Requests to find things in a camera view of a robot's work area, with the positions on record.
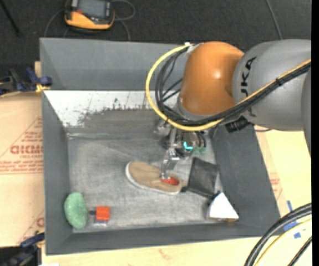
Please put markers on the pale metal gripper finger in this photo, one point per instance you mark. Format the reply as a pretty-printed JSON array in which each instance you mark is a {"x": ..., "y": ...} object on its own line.
[{"x": 166, "y": 166}]

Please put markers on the tan slip-on shoe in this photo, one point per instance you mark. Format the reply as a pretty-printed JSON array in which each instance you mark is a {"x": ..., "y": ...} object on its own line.
[{"x": 145, "y": 176}]

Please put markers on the black pouch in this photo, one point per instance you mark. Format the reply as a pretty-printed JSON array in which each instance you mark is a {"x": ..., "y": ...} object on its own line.
[{"x": 202, "y": 176}]

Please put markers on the grey metal bin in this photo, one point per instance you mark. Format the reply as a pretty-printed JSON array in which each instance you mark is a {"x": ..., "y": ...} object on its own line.
[{"x": 115, "y": 154}]

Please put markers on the white triangular block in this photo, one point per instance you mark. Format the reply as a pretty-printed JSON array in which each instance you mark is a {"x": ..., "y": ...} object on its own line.
[{"x": 221, "y": 209}]

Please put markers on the small red box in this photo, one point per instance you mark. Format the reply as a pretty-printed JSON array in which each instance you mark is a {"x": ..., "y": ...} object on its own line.
[{"x": 102, "y": 213}]

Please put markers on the green oval sponge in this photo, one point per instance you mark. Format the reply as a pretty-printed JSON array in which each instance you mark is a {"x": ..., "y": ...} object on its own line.
[{"x": 76, "y": 210}]

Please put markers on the brown cardboard board red print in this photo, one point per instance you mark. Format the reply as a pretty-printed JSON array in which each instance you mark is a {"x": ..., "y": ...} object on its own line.
[{"x": 15, "y": 181}]

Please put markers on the black cylinder on white bracket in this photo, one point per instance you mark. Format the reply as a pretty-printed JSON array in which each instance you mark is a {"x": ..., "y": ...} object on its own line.
[{"x": 237, "y": 125}]

